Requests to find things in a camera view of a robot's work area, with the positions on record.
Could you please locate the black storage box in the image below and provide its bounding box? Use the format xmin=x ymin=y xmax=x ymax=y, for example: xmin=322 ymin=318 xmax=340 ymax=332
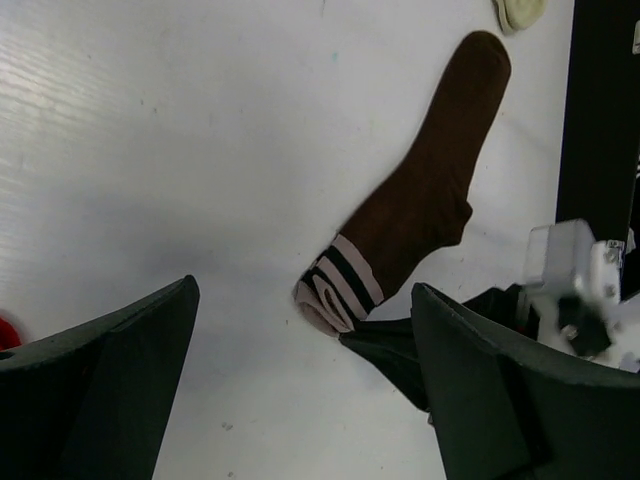
xmin=555 ymin=0 xmax=640 ymax=301

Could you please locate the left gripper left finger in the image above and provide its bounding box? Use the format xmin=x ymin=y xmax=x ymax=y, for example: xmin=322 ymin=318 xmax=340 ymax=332
xmin=1 ymin=275 xmax=200 ymax=479

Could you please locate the cream ankle sock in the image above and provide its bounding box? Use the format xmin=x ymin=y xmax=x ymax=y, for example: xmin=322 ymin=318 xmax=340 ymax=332
xmin=492 ymin=0 xmax=548 ymax=35

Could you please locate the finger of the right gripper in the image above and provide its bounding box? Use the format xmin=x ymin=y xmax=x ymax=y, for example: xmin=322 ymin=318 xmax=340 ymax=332
xmin=339 ymin=288 xmax=520 ymax=413

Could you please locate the red sock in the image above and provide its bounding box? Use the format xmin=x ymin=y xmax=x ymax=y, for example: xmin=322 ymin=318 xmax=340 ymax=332
xmin=0 ymin=317 xmax=22 ymax=351

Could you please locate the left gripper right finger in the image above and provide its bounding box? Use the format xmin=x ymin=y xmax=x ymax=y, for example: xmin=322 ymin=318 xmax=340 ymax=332
xmin=411 ymin=284 xmax=639 ymax=479

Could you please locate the dark brown sock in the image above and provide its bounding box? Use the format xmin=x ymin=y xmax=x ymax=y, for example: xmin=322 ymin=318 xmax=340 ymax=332
xmin=293 ymin=31 xmax=511 ymax=336

